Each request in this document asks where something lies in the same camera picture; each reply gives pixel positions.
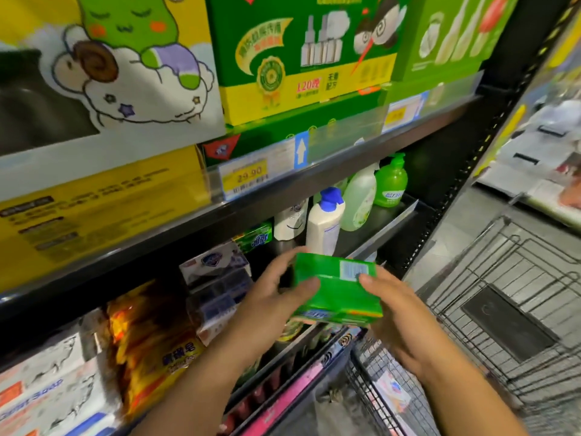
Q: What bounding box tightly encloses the white hand sanitizer bottle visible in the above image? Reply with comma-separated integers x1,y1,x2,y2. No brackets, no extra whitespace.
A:
306,188,346,258
274,199,310,242

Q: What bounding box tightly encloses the pink flat pack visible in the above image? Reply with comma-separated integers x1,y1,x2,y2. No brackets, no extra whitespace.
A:
240,358,326,436

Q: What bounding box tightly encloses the flat yellow box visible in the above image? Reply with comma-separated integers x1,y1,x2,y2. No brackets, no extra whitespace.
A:
0,145,214,291

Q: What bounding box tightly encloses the green box bottle print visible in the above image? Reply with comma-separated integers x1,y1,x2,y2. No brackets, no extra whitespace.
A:
392,0,523,82

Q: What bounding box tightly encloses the pile of white packaged goods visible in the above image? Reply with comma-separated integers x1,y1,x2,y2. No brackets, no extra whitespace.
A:
476,99,581,228

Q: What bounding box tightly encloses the white blue price tag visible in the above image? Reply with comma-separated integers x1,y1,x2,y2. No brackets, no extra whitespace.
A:
381,90,430,134
220,131,310,202

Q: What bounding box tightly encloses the person's left forearm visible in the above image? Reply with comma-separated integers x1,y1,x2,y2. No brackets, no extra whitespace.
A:
131,335,274,436

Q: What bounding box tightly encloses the wire basket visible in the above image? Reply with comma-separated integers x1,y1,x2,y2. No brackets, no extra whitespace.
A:
345,216,581,436

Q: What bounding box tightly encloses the stack of green soap boxes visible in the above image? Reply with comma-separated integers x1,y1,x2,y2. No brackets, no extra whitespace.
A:
231,220,275,255

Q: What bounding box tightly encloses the stack of white purple soap boxes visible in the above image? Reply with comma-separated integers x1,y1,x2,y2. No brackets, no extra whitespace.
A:
179,240,254,346

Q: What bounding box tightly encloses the stack of white orange soap boxes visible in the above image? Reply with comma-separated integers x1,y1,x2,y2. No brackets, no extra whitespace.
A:
0,313,123,436

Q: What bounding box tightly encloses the green blue print soap box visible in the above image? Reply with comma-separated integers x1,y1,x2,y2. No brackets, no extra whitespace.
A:
292,252,384,325

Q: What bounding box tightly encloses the green yellow cartoon box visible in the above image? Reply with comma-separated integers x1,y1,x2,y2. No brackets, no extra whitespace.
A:
207,0,414,128

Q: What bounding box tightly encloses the row of red tubes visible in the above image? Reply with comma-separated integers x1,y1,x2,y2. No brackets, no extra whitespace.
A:
218,345,310,436

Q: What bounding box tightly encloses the bright green hand sanitizer bottle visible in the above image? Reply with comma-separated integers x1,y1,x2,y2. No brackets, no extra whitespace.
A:
374,152,410,210

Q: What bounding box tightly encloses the person's left hand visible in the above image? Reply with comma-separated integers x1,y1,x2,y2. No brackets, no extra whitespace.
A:
218,248,323,364

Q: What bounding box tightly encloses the large yellow box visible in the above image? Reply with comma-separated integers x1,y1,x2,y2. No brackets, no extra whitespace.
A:
0,0,226,200

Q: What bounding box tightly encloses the stack of yellow soap boxes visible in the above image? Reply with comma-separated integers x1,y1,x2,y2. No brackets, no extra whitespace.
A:
107,281,205,416

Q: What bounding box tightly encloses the person's right hand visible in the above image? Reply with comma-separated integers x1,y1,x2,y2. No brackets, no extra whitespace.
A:
358,266,455,378

